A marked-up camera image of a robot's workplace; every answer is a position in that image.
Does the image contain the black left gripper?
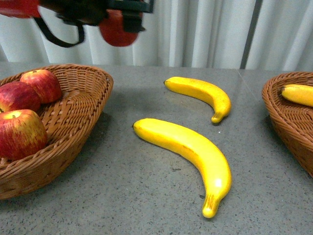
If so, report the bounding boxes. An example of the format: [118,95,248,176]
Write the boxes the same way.
[40,0,154,33]

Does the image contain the small red apple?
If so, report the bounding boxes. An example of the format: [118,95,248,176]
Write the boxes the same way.
[99,10,139,47]

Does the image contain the large red yellow apple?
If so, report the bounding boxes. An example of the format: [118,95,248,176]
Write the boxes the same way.
[0,109,47,161]

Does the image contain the back red apple in basket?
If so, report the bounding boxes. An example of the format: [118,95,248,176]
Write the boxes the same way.
[20,69,62,104]

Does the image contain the red apple in basket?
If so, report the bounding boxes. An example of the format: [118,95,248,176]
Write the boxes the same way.
[0,81,41,113]
[20,69,62,104]

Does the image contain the white pleated curtain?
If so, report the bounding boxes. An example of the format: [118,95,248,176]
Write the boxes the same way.
[0,0,313,71]

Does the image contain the left brown wicker basket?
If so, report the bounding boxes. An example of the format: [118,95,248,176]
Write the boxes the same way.
[0,64,113,200]

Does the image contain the brown wicker basket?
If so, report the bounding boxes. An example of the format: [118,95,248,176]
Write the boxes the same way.
[0,64,113,200]
[262,71,313,176]

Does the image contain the far yellow banana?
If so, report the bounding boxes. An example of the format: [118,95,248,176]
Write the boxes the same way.
[164,76,231,124]

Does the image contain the front red apple in basket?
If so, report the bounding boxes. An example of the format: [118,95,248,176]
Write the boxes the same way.
[0,81,41,113]

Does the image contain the near large yellow banana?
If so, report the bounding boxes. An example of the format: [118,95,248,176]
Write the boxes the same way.
[133,118,232,218]

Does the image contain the banana in right basket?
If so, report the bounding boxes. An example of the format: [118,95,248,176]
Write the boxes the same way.
[281,84,313,107]

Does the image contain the right brown wicker basket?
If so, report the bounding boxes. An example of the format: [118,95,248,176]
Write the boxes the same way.
[262,71,313,176]

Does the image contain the black cable loop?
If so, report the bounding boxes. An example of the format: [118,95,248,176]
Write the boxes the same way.
[33,17,86,48]

